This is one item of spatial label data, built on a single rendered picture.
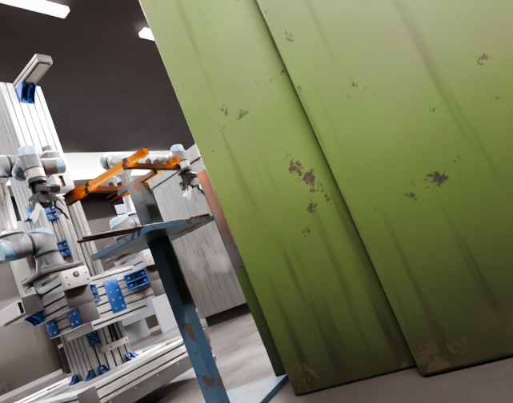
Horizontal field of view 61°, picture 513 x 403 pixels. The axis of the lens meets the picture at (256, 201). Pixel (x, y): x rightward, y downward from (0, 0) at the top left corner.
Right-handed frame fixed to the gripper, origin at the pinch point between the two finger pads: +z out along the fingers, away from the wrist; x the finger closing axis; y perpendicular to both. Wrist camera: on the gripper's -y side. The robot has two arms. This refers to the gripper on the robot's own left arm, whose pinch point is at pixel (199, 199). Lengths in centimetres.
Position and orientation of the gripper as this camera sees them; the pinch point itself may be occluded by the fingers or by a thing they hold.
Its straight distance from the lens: 257.2
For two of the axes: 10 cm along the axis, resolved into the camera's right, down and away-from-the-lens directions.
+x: -5.7, 1.1, -8.1
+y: -7.3, 3.9, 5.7
